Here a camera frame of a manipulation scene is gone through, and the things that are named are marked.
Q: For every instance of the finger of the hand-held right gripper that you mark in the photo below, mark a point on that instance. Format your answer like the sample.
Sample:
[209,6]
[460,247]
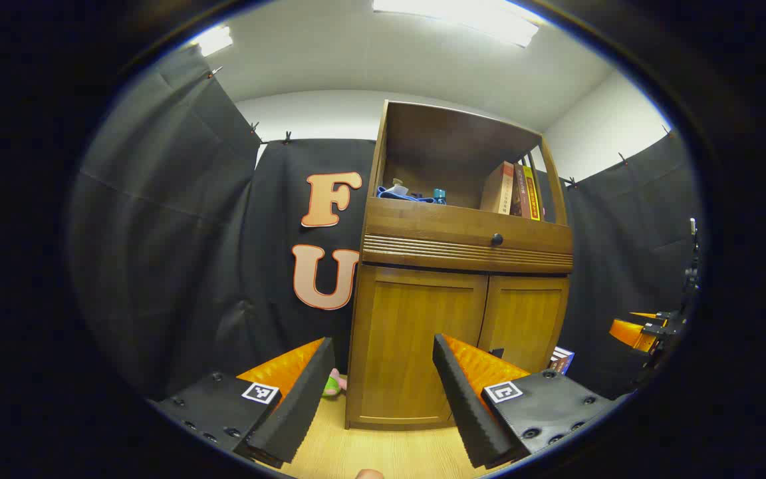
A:
[649,315]
[630,334]

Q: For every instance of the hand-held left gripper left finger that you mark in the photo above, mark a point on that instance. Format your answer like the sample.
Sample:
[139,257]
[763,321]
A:
[296,406]

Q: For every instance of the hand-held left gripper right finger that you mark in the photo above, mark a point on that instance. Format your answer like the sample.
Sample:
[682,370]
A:
[466,412]

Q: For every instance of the wooden shoe cabinet door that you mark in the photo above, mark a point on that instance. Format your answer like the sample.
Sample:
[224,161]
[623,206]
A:
[526,319]
[403,332]

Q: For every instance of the wooden double-door shoe cabinet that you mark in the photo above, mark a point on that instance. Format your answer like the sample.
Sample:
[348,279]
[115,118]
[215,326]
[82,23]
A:
[416,133]

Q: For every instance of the wooden cabinet drawer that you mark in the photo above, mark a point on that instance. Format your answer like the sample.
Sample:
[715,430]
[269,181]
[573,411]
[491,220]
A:
[436,223]

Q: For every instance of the green and pink plush toy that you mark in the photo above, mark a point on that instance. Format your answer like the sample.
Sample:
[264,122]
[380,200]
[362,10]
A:
[334,384]

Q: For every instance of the white and brown book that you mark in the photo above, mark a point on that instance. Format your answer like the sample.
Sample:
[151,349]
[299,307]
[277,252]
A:
[560,360]

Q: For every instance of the yellow book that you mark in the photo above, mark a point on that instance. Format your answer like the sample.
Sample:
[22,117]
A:
[530,196]

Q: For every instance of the dark brown book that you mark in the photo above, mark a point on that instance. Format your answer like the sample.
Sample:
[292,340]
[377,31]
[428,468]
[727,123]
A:
[518,193]

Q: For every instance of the black backdrop cloth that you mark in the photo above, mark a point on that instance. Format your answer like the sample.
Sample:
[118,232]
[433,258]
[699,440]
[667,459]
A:
[177,253]

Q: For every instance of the small blue bottle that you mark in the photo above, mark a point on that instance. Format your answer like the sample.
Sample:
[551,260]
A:
[439,196]

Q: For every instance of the small white bottle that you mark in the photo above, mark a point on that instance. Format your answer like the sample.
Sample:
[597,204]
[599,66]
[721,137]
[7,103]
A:
[397,185]

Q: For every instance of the large ceiling light panel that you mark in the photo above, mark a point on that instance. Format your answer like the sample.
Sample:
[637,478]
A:
[463,16]

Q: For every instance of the small ceiling light panel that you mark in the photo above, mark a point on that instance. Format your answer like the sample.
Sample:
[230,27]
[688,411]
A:
[213,40]

